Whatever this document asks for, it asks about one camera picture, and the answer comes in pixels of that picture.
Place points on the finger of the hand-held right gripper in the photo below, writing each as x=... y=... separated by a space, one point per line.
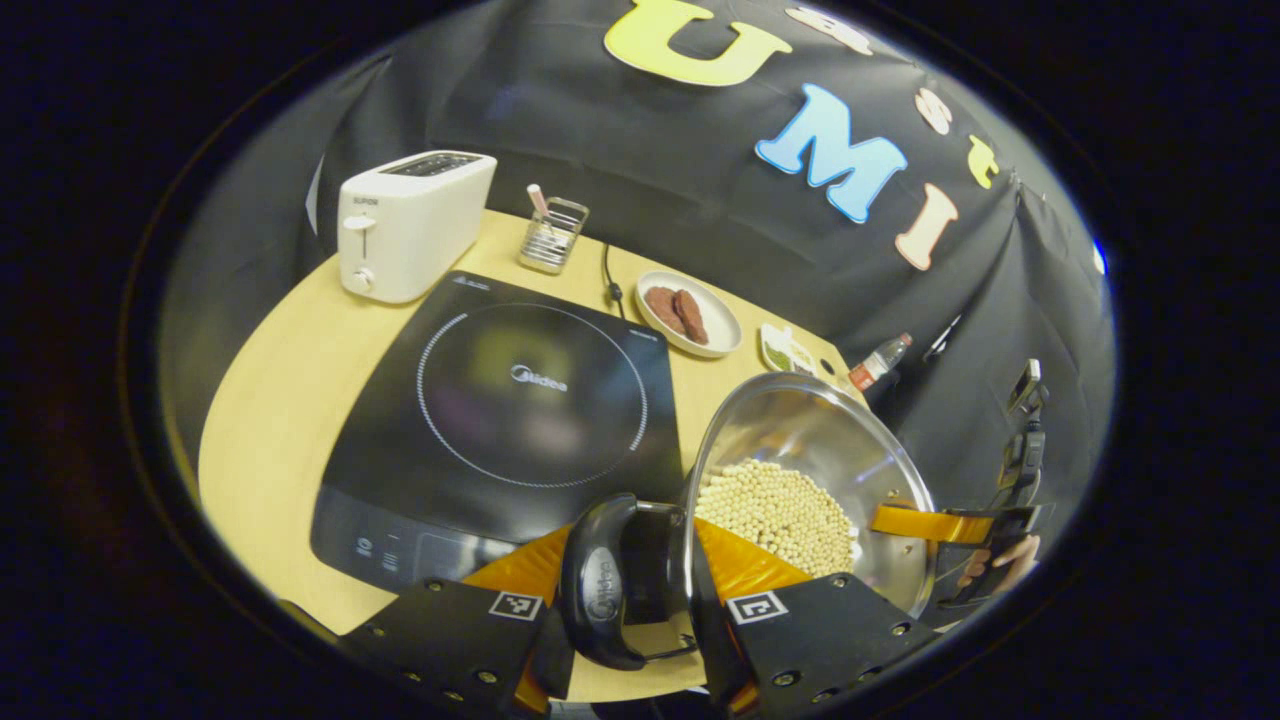
x=930 y=523

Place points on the white round plate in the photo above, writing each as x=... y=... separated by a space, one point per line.
x=722 y=325

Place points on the black induction cooktop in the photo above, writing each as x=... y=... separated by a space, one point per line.
x=500 y=450

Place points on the pink stick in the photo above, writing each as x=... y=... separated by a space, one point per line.
x=538 y=200

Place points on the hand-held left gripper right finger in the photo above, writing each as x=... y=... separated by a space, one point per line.
x=820 y=630

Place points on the clear bottle with red label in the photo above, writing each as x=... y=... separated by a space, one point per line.
x=880 y=363

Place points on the brown meat patty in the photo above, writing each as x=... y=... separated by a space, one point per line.
x=662 y=308
x=692 y=318

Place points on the white toaster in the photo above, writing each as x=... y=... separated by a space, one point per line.
x=415 y=230

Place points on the black backdrop cloth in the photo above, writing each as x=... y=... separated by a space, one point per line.
x=700 y=180

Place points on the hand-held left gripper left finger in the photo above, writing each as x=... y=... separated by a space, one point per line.
x=460 y=640

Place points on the white divided bean dish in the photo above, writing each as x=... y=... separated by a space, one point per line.
x=785 y=352

